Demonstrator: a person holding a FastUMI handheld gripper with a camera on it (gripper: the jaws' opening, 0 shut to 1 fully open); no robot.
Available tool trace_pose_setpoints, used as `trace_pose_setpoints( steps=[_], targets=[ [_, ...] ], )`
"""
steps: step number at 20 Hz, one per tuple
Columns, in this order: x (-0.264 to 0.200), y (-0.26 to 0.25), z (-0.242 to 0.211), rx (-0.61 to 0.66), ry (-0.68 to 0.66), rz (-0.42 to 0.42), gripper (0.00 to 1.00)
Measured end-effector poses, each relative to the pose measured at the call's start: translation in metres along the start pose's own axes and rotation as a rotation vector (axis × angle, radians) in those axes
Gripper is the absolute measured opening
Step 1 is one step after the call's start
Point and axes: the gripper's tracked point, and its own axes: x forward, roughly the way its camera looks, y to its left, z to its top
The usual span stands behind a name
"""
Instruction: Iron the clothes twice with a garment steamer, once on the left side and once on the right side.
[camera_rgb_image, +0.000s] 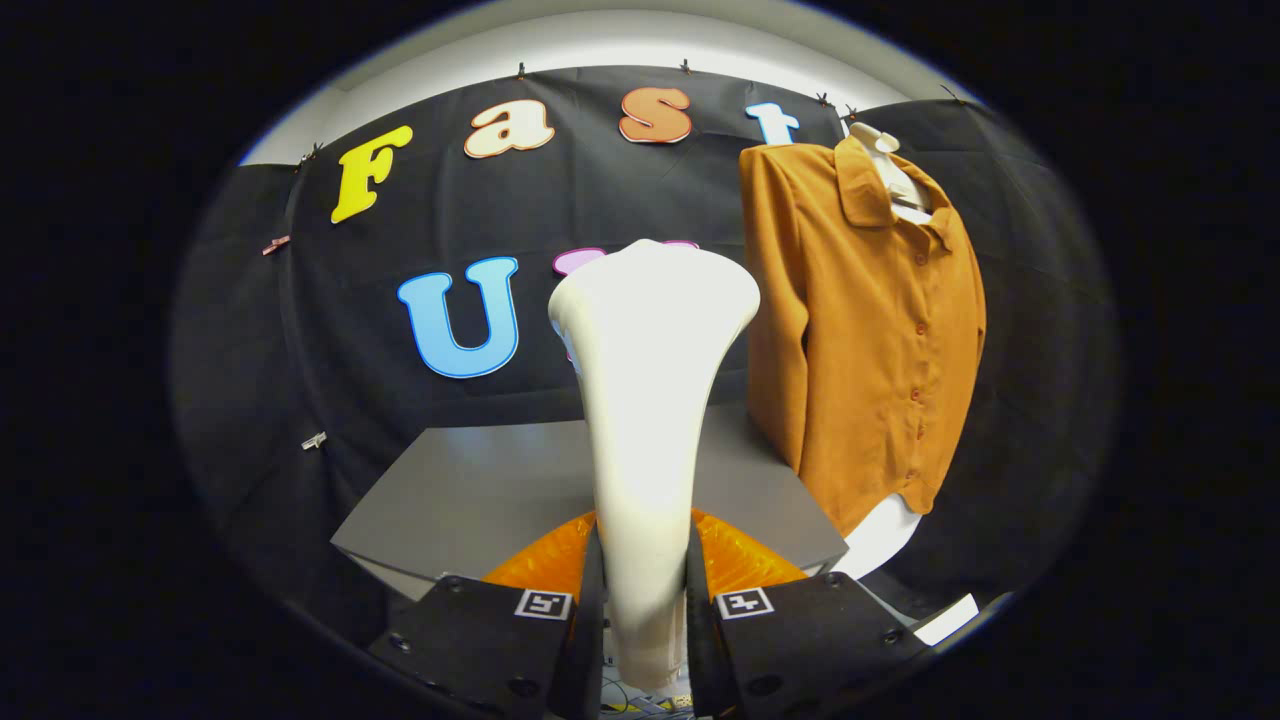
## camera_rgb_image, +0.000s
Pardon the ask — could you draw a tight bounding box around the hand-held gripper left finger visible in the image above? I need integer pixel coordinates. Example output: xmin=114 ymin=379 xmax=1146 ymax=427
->
xmin=368 ymin=510 xmax=608 ymax=720

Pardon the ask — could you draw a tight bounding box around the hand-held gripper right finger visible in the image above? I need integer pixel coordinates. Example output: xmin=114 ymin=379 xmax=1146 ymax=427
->
xmin=685 ymin=508 xmax=936 ymax=720

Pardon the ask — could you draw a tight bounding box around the orange button-up shirt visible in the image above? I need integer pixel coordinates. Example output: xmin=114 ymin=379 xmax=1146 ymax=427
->
xmin=738 ymin=135 xmax=989 ymax=539

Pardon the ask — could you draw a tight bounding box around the black backdrop cloth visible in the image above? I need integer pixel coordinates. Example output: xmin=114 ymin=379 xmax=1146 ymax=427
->
xmin=170 ymin=65 xmax=1116 ymax=641

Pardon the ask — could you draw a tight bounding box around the white paper sheet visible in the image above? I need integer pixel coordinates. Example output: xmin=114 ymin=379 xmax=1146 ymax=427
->
xmin=913 ymin=593 xmax=980 ymax=647

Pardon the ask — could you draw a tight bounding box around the grey cabinet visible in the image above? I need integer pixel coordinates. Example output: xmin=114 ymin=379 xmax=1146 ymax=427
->
xmin=330 ymin=405 xmax=849 ymax=603

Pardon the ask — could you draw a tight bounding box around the black cable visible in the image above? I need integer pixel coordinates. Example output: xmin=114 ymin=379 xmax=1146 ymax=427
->
xmin=602 ymin=678 xmax=693 ymax=719

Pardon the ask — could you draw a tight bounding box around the white garment steamer head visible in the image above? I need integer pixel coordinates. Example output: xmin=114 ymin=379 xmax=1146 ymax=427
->
xmin=547 ymin=238 xmax=763 ymax=691

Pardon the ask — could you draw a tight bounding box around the white clothes hanger stand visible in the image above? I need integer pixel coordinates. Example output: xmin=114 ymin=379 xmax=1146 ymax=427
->
xmin=830 ymin=120 xmax=936 ymax=583

